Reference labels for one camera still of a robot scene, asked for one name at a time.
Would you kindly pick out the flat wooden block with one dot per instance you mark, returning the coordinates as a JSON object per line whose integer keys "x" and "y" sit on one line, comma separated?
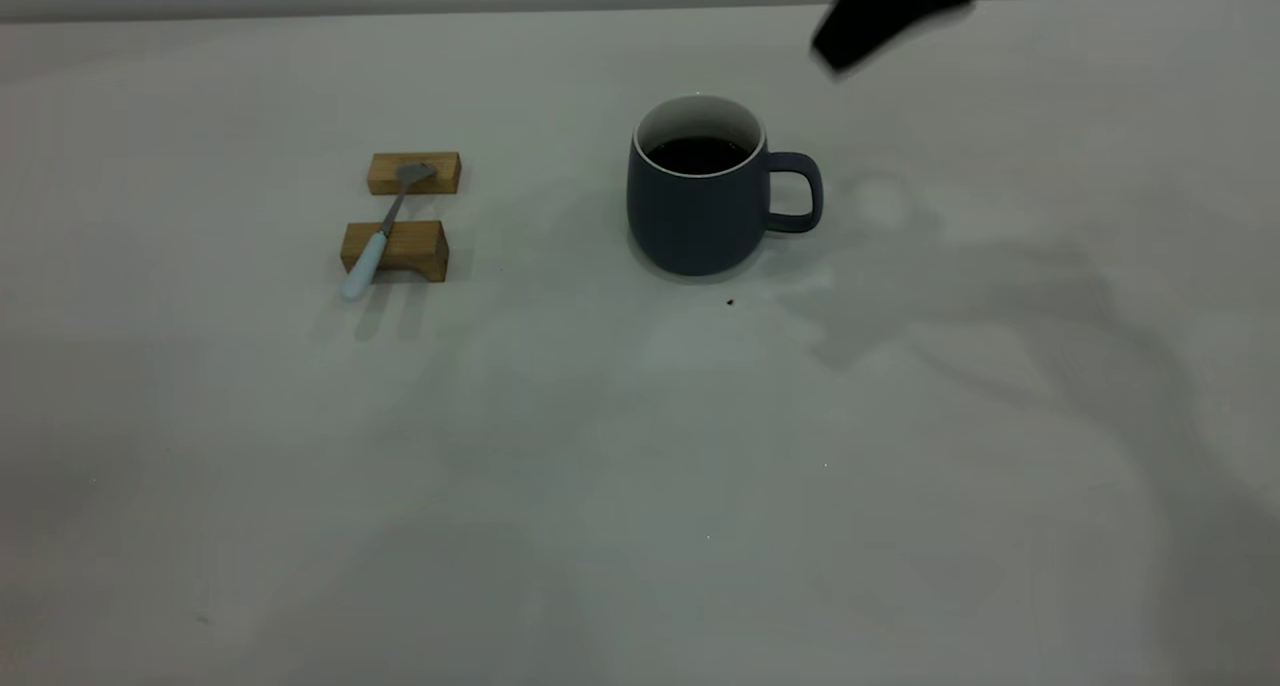
{"x": 420, "y": 176}

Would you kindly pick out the arched wooden block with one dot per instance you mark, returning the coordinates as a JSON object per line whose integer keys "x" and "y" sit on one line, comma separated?
{"x": 415, "y": 251}

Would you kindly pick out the dark grey mug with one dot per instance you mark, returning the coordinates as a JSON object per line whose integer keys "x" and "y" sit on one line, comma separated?
{"x": 690, "y": 226}

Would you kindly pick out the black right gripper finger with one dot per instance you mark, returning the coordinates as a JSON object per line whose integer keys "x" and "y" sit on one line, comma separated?
{"x": 900, "y": 1}

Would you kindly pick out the dark coffee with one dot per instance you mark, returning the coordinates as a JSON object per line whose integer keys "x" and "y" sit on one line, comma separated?
{"x": 700, "y": 156}

